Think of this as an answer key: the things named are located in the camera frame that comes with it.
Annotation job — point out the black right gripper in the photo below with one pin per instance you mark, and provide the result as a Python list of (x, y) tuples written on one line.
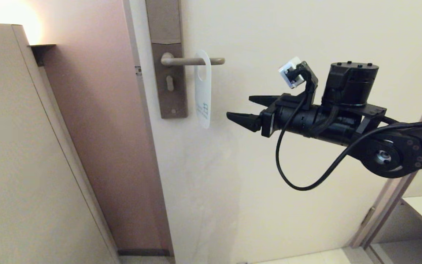
[(302, 124)]

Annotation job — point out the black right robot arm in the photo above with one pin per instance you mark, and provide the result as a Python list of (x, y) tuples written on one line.
[(416, 146)]

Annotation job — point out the white and blue door hanger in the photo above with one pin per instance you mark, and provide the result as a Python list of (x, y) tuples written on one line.
[(203, 99)]

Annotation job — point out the white room door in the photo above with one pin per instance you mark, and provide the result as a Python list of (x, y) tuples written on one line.
[(251, 205)]

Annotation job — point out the brown door lock plate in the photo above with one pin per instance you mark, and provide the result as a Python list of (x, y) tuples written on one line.
[(165, 22)]

